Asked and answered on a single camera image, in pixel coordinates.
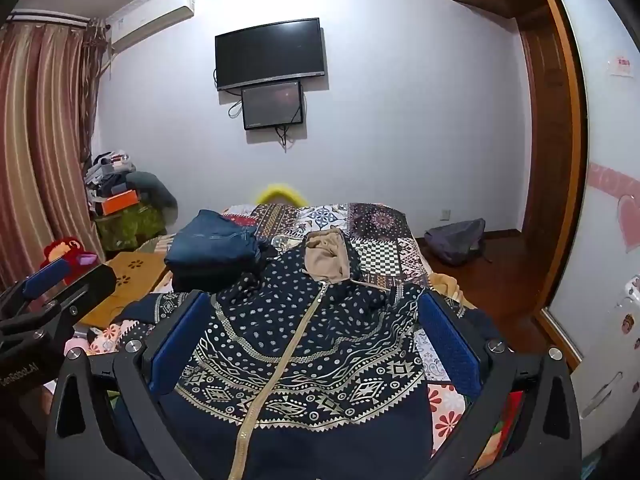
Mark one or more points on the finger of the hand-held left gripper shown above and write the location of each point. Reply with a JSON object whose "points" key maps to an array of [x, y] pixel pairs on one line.
{"points": [[46, 275], [85, 287]]}

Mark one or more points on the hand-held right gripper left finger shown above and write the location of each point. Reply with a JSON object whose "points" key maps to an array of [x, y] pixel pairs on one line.
{"points": [[175, 345]]}

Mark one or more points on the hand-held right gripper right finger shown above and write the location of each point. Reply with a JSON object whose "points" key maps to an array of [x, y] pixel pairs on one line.
{"points": [[450, 345]]}

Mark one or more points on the navy patterned hooded jacket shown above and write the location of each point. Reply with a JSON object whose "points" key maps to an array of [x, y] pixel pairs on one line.
{"points": [[310, 340]]}

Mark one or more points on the red plush toy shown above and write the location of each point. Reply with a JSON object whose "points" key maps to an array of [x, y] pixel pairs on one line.
{"points": [[62, 250]]}

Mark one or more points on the wooden board with flower cut-outs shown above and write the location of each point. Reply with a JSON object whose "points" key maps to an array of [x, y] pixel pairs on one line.
{"points": [[132, 275]]}

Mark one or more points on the floral bed sheet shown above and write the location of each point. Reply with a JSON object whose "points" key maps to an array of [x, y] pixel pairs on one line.
{"points": [[107, 337]]}

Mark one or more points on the beige fleece blanket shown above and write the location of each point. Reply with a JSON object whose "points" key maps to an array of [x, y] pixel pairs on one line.
{"points": [[450, 287]]}

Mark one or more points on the green patterned cloth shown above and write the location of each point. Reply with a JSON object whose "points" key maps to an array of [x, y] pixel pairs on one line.
{"points": [[132, 227]]}

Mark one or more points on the orange box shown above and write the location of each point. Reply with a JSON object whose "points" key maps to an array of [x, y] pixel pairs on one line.
{"points": [[117, 203]]}

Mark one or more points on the grey backpack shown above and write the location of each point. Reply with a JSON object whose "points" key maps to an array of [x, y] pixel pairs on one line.
{"points": [[457, 242]]}

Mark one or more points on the folded blue jeans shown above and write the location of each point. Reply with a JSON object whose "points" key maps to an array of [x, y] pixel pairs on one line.
{"points": [[215, 245]]}

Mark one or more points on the patchwork patterned bedspread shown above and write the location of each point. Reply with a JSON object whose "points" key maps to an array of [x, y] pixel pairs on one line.
{"points": [[380, 255]]}

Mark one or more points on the striped brown curtain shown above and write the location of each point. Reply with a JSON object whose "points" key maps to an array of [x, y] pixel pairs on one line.
{"points": [[40, 160]]}

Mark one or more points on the pile of mixed clutter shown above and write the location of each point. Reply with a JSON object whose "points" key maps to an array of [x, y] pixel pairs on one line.
{"points": [[107, 170]]}

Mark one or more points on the grey bundled cloth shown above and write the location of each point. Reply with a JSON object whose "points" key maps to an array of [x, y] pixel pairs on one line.
{"points": [[152, 187]]}

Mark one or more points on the white plastic drawer cabinet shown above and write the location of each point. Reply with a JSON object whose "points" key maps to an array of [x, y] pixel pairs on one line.
{"points": [[610, 350]]}

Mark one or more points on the yellow plastic basin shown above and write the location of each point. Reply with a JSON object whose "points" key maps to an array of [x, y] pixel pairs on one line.
{"points": [[277, 192]]}

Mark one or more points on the pink heart sticker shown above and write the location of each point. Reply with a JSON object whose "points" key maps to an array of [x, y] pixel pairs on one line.
{"points": [[629, 220]]}

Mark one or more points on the pink band sticker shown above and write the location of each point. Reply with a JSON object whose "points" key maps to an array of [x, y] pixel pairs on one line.
{"points": [[612, 177]]}

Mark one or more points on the white sliding wardrobe door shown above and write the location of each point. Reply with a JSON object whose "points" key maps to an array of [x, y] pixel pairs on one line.
{"points": [[600, 125]]}

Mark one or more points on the white air conditioner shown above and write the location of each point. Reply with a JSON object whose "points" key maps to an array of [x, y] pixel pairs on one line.
{"points": [[160, 15]]}

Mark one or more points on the white wall socket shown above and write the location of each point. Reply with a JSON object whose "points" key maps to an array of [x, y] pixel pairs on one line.
{"points": [[445, 215]]}

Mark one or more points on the wooden door frame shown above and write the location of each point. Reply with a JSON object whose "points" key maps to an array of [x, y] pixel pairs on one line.
{"points": [[575, 160]]}

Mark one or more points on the small black wall monitor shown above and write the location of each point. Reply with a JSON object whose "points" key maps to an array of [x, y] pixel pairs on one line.
{"points": [[272, 105]]}

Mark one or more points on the large black wall television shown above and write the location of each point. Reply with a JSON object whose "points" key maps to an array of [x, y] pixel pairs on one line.
{"points": [[270, 52]]}

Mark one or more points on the red label wall sign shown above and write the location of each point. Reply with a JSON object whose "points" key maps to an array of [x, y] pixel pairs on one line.
{"points": [[622, 66]]}

